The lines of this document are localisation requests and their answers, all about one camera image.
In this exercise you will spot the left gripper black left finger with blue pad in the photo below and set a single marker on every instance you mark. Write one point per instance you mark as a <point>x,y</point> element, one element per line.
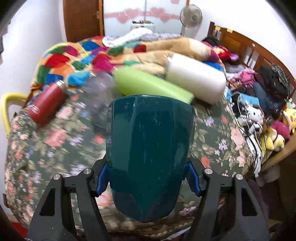
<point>53,218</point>

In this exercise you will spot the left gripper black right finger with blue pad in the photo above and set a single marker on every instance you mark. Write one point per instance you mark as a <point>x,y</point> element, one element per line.
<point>228,209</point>

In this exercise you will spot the dark green ceramic cup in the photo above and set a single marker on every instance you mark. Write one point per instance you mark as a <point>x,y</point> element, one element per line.
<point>147,146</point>

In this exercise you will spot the clear glass cup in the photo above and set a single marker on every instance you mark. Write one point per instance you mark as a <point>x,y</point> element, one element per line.
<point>98,89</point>

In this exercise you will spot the floral tablecloth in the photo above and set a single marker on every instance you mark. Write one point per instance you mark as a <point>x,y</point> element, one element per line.
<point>69,143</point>

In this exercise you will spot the white cat plush toy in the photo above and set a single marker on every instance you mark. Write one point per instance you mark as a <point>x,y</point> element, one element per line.
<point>251,116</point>

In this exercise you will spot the red thermos bottle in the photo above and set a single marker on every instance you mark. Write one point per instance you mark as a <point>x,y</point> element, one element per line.
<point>45,105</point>

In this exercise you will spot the blue book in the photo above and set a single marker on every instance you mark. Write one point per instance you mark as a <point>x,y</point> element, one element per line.
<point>249,100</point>

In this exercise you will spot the white thermos bottle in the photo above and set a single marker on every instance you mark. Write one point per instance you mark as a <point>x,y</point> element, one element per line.
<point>205,82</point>

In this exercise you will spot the lime green bottle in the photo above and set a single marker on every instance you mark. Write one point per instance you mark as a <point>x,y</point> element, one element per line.
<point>131,81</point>

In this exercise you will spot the colourful patchwork blanket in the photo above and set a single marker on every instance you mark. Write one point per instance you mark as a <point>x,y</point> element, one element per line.
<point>74,62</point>

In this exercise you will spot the wooden bed headboard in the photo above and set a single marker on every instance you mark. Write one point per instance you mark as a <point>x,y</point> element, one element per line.
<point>251,53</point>

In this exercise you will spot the brown wooden door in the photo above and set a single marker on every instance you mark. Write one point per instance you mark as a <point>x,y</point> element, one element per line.
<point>83,19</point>

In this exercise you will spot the white striped cloth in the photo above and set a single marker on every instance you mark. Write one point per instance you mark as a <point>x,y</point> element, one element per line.
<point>133,35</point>

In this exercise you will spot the standing electric fan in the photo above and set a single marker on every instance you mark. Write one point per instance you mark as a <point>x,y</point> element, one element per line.
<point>190,18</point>

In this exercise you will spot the white sliding wardrobe doors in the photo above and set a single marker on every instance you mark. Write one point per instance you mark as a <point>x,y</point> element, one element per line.
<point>119,16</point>

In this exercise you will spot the small white cabinet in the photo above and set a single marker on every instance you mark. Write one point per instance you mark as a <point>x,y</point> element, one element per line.
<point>143,24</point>

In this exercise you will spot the yellow chair frame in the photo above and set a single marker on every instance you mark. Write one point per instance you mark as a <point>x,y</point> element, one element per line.
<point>9,102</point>

